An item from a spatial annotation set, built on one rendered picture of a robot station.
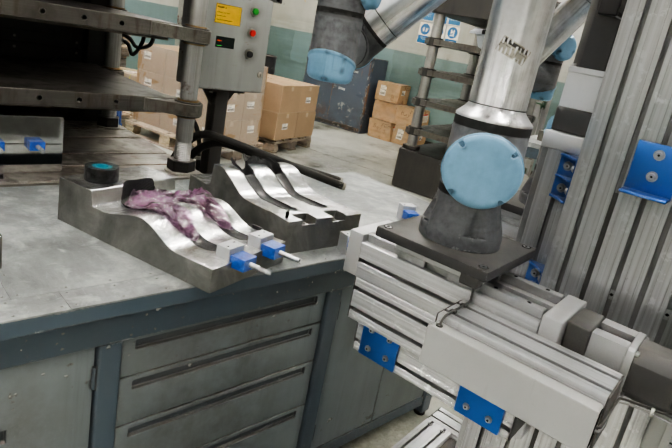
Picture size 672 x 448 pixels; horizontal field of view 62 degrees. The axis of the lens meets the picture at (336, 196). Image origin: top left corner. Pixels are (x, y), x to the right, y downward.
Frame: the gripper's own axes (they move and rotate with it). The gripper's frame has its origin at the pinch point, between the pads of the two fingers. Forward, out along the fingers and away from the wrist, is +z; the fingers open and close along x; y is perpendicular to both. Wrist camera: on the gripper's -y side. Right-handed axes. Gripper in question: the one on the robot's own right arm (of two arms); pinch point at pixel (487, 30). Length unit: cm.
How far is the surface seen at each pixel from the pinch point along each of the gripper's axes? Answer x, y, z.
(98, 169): -122, 35, -15
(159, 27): -99, 5, 43
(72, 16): -124, 2, 36
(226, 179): -89, 43, -4
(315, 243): -71, 55, -30
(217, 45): -76, 12, 58
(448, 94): 359, 112, 512
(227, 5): -72, -2, 59
